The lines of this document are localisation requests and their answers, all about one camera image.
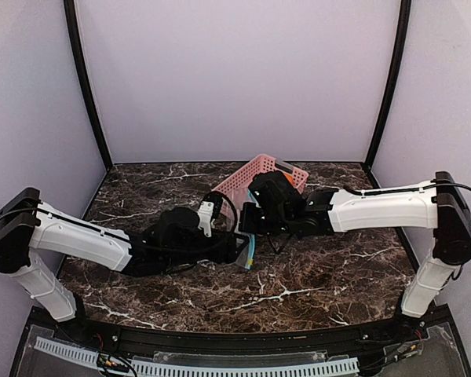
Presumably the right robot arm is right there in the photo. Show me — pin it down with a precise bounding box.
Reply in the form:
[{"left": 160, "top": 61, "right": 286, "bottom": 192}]
[{"left": 239, "top": 171, "right": 471, "bottom": 318}]

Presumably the black front frame rail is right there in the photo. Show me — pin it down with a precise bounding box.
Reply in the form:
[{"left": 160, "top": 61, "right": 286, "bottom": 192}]
[{"left": 50, "top": 313, "right": 429, "bottom": 361}]

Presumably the left black corner post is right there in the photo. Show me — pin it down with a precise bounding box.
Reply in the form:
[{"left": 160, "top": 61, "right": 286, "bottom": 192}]
[{"left": 63, "top": 0, "right": 114, "bottom": 170}]

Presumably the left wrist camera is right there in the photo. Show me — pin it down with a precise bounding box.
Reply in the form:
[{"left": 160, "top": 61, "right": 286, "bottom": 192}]
[{"left": 197, "top": 199, "right": 222, "bottom": 238}]

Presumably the right black corner post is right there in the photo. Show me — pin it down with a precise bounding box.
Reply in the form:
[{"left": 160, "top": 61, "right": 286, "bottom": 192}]
[{"left": 363, "top": 0, "right": 412, "bottom": 172}]

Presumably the clear zip top bag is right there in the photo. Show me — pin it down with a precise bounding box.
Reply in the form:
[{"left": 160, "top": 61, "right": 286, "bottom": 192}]
[{"left": 227, "top": 188, "right": 256, "bottom": 270}]

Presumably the clear acrylic plate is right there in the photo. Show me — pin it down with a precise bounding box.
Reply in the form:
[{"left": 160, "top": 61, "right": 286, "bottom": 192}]
[{"left": 153, "top": 351, "right": 327, "bottom": 368}]

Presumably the white slotted cable duct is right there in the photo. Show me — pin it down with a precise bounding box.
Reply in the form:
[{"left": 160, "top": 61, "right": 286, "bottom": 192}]
[{"left": 34, "top": 337, "right": 360, "bottom": 377}]

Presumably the black corner post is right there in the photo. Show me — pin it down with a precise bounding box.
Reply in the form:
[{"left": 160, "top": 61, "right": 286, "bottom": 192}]
[
  {"left": 363, "top": 0, "right": 412, "bottom": 172},
  {"left": 63, "top": 0, "right": 114, "bottom": 170}
]

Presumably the pink plastic basket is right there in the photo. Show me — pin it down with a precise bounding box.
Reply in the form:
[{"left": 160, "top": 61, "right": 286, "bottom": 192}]
[{"left": 214, "top": 154, "right": 309, "bottom": 195}]

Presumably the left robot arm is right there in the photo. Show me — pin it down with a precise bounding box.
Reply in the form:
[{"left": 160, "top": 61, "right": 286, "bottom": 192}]
[{"left": 0, "top": 188, "right": 250, "bottom": 324}]

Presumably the orange toy fruit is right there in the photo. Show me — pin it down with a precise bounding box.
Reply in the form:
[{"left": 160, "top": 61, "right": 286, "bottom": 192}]
[{"left": 283, "top": 173, "right": 294, "bottom": 184}]

